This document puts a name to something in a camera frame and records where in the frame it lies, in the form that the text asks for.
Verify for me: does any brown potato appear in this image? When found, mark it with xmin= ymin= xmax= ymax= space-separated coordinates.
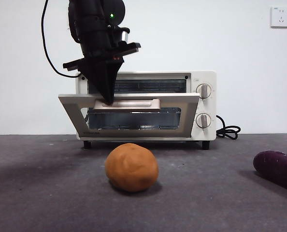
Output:
xmin=104 ymin=143 xmax=159 ymax=193

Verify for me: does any metal oven rack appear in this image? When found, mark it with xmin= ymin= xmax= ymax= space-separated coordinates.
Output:
xmin=89 ymin=123 xmax=181 ymax=131

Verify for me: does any cream glass oven door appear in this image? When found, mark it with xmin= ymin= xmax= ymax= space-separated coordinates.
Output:
xmin=58 ymin=93 xmax=201 ymax=139

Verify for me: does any white wall socket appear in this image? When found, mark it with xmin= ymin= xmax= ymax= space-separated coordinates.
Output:
xmin=270 ymin=6 xmax=287 ymax=29

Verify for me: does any cream toaster oven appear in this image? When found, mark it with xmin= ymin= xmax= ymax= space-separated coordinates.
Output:
xmin=75 ymin=70 xmax=217 ymax=150

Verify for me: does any purple sweet potato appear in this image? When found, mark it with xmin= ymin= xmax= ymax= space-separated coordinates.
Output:
xmin=253 ymin=150 xmax=287 ymax=196

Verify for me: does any black round arm cable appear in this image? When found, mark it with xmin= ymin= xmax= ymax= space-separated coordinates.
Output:
xmin=41 ymin=0 xmax=81 ymax=78

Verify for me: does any cream oven temperature knob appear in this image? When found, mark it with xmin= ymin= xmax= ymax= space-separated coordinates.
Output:
xmin=196 ymin=83 xmax=212 ymax=100

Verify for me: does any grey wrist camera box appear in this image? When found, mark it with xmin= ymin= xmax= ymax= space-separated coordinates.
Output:
xmin=113 ymin=26 xmax=131 ymax=45

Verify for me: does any cream oven timer knob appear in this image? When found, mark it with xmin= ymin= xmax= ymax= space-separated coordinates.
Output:
xmin=195 ymin=113 xmax=212 ymax=129

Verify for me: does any black oven power cable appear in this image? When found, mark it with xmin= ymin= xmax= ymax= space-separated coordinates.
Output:
xmin=215 ymin=115 xmax=241 ymax=141

